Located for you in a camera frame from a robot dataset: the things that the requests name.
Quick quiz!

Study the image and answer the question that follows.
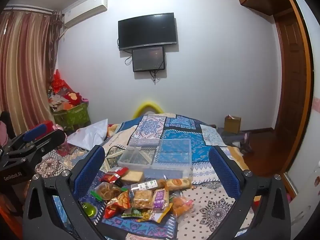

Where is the orange plush toy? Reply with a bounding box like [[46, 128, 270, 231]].
[[107, 123, 120, 137]]

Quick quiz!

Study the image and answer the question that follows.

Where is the green snack packet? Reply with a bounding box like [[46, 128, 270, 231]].
[[121, 207, 143, 219]]

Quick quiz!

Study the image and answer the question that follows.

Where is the purple snack packet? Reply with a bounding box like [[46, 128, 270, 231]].
[[152, 187, 170, 210]]

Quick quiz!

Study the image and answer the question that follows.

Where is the white air conditioner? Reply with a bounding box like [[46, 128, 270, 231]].
[[62, 0, 108, 28]]

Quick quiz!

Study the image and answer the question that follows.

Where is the blue patchwork blanket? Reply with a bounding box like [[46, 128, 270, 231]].
[[25, 112, 263, 240]]

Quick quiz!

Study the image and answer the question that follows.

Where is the clear packet with green band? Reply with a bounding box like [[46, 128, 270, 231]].
[[90, 181, 125, 202]]

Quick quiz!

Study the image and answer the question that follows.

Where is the yellow snack packet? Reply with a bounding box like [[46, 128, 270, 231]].
[[139, 204, 173, 223]]

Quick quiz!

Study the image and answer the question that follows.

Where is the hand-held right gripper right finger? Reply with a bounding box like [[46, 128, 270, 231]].
[[208, 145, 292, 240]]

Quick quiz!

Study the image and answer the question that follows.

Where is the dark grey cloth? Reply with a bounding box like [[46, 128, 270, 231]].
[[216, 127, 253, 154]]

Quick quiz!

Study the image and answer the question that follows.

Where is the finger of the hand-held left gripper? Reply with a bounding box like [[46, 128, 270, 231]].
[[7, 121, 54, 152], [0, 129, 67, 167]]

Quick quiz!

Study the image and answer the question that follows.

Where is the large red snack packet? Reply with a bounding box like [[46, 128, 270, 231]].
[[104, 191, 132, 219]]

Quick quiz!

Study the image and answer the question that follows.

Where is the small red snack packet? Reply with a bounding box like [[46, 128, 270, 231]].
[[101, 167, 129, 183]]

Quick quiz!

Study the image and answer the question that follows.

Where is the small cardboard box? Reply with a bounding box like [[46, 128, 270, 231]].
[[224, 115, 242, 134]]

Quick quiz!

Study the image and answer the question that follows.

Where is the yellow foam ring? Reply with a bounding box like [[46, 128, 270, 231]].
[[132, 100, 164, 118]]

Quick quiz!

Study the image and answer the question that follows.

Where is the clear square pastry packet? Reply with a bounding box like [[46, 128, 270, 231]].
[[130, 189, 153, 209]]

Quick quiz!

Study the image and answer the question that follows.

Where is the white pillow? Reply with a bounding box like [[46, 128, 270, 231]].
[[67, 119, 108, 151]]

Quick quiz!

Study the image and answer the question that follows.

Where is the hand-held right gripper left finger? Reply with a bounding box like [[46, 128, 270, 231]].
[[22, 145, 105, 240]]

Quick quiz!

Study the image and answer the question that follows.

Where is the black monitor cable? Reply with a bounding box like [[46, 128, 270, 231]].
[[149, 69, 160, 85]]

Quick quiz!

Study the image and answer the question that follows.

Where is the orange fried snack packet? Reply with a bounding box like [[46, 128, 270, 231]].
[[171, 196, 195, 218]]

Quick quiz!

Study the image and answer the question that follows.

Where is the striped brown curtain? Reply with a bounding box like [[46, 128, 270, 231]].
[[0, 9, 63, 135]]

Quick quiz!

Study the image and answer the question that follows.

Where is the white label biscuit stick packet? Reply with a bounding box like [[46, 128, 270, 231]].
[[129, 179, 167, 193]]

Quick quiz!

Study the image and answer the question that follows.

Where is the clear plastic container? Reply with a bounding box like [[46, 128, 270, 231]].
[[117, 138, 193, 180]]

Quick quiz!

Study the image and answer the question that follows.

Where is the brown wooden door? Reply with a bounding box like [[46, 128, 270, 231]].
[[274, 10, 314, 178]]

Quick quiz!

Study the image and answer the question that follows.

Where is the small black monitor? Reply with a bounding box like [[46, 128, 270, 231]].
[[132, 46, 166, 73]]

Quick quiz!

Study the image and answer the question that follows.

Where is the green jelly cup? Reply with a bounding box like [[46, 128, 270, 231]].
[[81, 202, 97, 218]]

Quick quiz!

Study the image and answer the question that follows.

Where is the beige cake block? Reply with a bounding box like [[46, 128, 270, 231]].
[[120, 170, 145, 183]]

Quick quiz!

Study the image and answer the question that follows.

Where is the green patterned storage box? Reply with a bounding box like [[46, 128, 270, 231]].
[[51, 102, 90, 132]]

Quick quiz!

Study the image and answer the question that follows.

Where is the orange biscuit packet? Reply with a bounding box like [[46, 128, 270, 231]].
[[164, 177, 193, 190]]

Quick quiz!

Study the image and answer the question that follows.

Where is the black wall television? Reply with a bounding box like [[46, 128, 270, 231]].
[[118, 12, 178, 51]]

